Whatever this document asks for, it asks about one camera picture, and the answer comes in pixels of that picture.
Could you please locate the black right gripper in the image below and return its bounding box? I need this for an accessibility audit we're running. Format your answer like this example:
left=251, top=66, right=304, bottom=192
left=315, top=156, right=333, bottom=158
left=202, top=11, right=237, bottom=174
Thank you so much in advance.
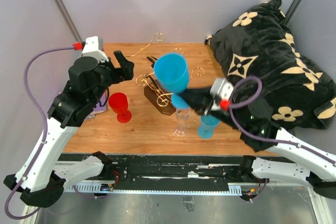
left=174, top=83, right=244, bottom=130

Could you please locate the blue plastic wine glass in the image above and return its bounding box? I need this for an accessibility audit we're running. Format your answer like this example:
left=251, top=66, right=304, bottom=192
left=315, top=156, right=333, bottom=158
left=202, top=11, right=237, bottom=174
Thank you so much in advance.
left=197, top=115, right=220, bottom=139
left=154, top=52, right=190, bottom=110

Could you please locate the black floral plush pillow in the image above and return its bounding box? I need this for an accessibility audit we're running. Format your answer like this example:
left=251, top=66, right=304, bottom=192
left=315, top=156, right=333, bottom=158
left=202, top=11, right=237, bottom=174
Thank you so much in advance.
left=204, top=0, right=336, bottom=153

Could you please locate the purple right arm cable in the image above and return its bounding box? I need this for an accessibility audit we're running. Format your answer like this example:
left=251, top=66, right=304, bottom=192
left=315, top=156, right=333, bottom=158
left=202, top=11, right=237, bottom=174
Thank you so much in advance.
left=225, top=75, right=336, bottom=204

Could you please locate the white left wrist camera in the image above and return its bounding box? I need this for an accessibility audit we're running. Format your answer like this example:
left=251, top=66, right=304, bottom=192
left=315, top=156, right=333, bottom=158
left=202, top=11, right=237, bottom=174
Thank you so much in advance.
left=73, top=36, right=109, bottom=63

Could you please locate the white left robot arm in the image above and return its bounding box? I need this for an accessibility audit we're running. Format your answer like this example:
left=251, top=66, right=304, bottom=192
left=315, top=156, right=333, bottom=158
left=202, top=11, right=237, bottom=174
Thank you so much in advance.
left=4, top=51, right=134, bottom=208

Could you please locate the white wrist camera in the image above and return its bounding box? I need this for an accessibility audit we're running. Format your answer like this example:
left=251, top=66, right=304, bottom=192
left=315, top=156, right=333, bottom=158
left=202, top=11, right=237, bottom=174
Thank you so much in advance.
left=73, top=36, right=109, bottom=63
left=210, top=77, right=234, bottom=100

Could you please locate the red plastic wine glass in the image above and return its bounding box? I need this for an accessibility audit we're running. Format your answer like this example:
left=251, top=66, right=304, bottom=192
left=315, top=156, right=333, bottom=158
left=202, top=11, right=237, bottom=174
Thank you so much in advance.
left=108, top=92, right=132, bottom=123

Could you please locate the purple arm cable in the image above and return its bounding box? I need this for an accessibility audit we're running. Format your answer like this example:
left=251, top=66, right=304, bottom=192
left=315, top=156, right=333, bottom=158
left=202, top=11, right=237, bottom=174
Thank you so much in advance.
left=5, top=45, right=111, bottom=220
left=225, top=75, right=336, bottom=204

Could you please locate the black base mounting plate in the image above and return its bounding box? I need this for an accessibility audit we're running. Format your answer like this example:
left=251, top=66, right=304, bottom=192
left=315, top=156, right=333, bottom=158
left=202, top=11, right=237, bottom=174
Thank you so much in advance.
left=57, top=153, right=289, bottom=192

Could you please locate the blue plastic wine glass back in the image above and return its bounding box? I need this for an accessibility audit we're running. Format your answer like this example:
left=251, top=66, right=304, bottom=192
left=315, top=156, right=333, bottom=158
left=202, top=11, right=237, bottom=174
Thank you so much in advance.
left=154, top=52, right=190, bottom=110

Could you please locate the blue plastic wine glass front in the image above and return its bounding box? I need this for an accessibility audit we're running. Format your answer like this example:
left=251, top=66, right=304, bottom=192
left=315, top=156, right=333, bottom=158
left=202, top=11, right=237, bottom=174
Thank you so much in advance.
left=197, top=115, right=220, bottom=139

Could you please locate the gold wire wine glass rack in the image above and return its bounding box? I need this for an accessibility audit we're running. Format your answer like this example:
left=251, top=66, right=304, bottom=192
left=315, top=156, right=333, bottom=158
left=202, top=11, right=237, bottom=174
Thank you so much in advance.
left=125, top=33, right=206, bottom=116

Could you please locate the purple folded cloth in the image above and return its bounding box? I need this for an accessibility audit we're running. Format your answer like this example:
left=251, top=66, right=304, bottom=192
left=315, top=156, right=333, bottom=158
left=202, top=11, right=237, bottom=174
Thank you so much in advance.
left=87, top=94, right=107, bottom=119

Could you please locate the aluminium frame rail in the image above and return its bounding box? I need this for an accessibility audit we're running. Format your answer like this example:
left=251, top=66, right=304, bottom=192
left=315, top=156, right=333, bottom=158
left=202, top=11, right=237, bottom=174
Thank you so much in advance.
left=34, top=159, right=323, bottom=197

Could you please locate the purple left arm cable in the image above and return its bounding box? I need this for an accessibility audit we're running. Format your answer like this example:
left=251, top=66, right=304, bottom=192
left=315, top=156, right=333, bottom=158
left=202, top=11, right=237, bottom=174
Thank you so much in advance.
left=5, top=45, right=111, bottom=220

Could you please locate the clear wine glass back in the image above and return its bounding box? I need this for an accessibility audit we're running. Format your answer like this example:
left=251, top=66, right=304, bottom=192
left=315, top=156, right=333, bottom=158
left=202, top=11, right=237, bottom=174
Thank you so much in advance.
left=174, top=109, right=190, bottom=136

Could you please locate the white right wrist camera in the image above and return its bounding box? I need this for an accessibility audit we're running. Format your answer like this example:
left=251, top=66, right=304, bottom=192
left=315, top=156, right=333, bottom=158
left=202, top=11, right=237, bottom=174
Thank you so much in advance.
left=210, top=77, right=234, bottom=100

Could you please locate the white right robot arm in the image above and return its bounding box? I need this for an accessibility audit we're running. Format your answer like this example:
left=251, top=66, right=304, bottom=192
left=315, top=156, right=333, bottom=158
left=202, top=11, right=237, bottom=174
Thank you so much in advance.
left=178, top=84, right=335, bottom=199

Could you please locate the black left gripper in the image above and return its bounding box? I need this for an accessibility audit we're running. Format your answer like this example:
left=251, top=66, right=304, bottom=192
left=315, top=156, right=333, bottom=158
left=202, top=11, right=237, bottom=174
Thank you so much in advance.
left=90, top=50, right=134, bottom=104

